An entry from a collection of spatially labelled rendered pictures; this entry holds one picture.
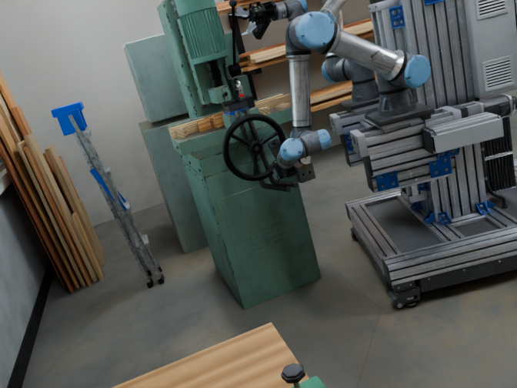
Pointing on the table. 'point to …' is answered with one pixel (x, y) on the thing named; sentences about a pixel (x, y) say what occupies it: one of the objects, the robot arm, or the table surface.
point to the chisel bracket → (219, 95)
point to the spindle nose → (215, 73)
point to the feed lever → (234, 44)
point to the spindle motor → (201, 30)
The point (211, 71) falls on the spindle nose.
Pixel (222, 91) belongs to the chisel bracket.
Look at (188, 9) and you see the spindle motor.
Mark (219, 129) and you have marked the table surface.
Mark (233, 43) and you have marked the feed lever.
